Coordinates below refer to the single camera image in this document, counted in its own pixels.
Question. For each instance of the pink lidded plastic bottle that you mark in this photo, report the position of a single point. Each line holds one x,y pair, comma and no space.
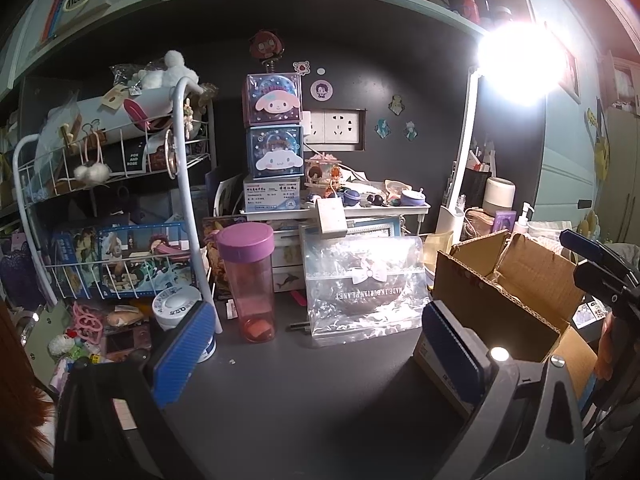
247,285

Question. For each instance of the white charger plug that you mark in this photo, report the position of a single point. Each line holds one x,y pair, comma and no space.
307,125

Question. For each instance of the brown cardboard box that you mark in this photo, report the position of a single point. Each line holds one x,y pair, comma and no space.
505,285

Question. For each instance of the white and blue mask box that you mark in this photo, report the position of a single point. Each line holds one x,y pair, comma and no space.
272,195

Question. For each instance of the white wall power outlet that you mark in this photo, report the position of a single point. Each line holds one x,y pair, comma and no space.
340,126

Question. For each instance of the blue character display box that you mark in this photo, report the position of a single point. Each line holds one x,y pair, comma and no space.
276,152

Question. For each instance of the person's right hand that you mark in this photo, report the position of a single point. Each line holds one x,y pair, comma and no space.
609,345

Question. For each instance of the white desk lamp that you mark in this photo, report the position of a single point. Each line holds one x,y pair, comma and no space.
462,160

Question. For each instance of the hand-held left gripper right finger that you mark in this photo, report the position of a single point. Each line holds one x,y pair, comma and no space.
450,355

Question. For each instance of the small figurine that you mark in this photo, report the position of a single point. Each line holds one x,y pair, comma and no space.
325,175

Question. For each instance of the spring doll head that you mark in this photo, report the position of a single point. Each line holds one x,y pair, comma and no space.
265,47

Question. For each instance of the anime print boxes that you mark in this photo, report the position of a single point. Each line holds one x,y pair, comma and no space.
125,260

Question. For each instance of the small purple box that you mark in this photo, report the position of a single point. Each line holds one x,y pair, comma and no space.
504,221

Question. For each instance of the clear printed zip bag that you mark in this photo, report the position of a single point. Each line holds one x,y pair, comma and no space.
365,290

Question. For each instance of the white supplement jar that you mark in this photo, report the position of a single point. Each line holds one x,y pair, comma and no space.
175,302

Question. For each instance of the white pom-pom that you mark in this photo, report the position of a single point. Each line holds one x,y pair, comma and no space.
92,172

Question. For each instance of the pink character display box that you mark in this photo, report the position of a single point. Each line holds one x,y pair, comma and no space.
273,99

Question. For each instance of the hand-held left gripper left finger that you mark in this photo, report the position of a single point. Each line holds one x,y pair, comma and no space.
182,350

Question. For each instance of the blue round case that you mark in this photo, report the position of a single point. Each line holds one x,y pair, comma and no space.
351,196

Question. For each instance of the round portrait badge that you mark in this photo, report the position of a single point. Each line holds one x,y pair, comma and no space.
321,90

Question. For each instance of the white plush toy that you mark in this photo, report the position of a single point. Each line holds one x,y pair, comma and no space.
165,70

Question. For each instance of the bear sticker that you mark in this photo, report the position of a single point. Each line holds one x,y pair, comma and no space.
301,67

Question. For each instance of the small white drawer unit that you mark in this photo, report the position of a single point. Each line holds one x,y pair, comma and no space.
287,265

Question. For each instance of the character wall magnet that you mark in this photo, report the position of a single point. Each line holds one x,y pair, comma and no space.
383,128
410,130
397,103

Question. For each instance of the black pen holder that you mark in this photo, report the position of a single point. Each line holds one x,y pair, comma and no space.
476,190

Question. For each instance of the pink handheld console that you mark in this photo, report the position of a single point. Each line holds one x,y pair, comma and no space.
127,344

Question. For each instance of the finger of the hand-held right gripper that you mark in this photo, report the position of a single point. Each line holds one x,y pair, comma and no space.
595,250

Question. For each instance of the white pump bottle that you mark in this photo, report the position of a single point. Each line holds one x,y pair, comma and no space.
523,220

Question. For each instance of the small white plush charm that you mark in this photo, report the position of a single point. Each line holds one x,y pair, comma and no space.
61,346

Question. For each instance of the purple bowl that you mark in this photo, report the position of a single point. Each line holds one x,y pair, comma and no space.
412,196

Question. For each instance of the white humidifier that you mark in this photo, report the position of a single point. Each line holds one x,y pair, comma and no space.
499,194

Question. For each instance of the white power adapter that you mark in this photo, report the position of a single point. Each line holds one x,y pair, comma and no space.
331,217

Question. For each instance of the person's hair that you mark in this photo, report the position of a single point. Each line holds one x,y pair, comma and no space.
20,400

